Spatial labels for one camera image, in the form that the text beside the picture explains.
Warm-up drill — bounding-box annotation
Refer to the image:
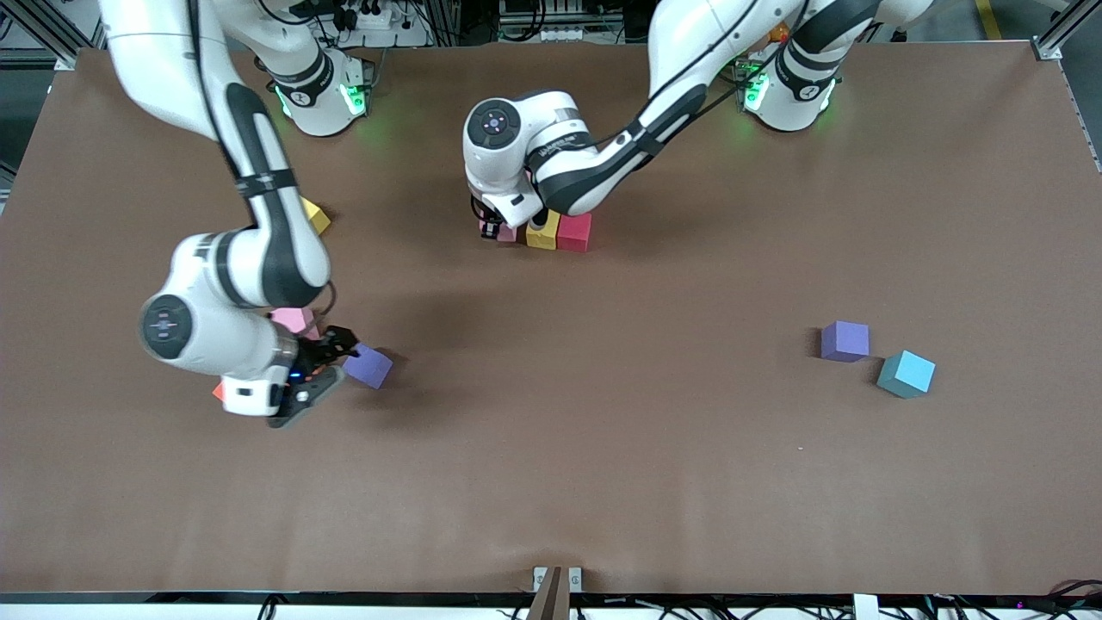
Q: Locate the brown pointed pole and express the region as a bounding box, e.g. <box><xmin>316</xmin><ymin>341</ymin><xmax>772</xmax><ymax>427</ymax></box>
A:
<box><xmin>526</xmin><ymin>566</ymin><xmax>572</xmax><ymax>620</ymax></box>

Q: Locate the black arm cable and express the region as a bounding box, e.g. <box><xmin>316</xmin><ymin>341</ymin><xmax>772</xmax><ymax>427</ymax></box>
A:
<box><xmin>603</xmin><ymin>0</ymin><xmax>812</xmax><ymax>149</ymax></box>
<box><xmin>185</xmin><ymin>0</ymin><xmax>338</xmax><ymax>328</ymax></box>

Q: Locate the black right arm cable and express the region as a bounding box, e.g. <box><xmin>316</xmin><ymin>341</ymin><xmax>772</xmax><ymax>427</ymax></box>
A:
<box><xmin>185</xmin><ymin>0</ymin><xmax>338</xmax><ymax>328</ymax></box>

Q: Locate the light blue foam cube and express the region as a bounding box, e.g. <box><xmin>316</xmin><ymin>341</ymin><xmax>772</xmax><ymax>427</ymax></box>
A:
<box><xmin>876</xmin><ymin>350</ymin><xmax>937</xmax><ymax>400</ymax></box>

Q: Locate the black cable bundle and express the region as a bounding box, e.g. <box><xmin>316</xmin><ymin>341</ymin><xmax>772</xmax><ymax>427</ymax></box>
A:
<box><xmin>1043</xmin><ymin>579</ymin><xmax>1102</xmax><ymax>615</ymax></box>

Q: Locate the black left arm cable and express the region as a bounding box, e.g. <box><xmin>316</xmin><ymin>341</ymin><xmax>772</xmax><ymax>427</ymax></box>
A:
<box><xmin>603</xmin><ymin>0</ymin><xmax>812</xmax><ymax>149</ymax></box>

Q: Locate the brown paper table cover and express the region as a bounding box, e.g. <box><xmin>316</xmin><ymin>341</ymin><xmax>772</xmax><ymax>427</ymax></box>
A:
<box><xmin>0</xmin><ymin>41</ymin><xmax>1102</xmax><ymax>597</ymax></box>

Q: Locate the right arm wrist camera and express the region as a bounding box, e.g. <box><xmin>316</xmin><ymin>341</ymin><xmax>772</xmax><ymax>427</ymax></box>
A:
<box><xmin>267</xmin><ymin>370</ymin><xmax>345</xmax><ymax>429</ymax></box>

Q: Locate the aluminium frame profile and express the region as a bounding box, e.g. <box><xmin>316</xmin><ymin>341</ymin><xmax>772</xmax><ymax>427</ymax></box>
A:
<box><xmin>0</xmin><ymin>0</ymin><xmax>108</xmax><ymax>70</ymax></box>
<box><xmin>1031</xmin><ymin>0</ymin><xmax>1102</xmax><ymax>63</ymax></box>

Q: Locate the black table edge rail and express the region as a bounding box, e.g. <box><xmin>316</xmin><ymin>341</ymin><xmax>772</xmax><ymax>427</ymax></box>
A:
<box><xmin>0</xmin><ymin>591</ymin><xmax>1102</xmax><ymax>605</ymax></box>

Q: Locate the red foam cube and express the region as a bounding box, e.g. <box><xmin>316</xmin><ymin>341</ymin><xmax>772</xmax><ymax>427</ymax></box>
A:
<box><xmin>557</xmin><ymin>213</ymin><xmax>593</xmax><ymax>253</ymax></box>

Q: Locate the purple foam cube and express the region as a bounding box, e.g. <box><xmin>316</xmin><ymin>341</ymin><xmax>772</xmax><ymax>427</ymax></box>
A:
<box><xmin>820</xmin><ymin>320</ymin><xmax>870</xmax><ymax>363</ymax></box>
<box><xmin>343</xmin><ymin>344</ymin><xmax>394</xmax><ymax>390</ymax></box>

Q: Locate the grey equipment box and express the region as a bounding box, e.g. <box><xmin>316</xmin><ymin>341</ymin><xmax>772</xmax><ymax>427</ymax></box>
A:
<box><xmin>499</xmin><ymin>0</ymin><xmax>622</xmax><ymax>44</ymax></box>

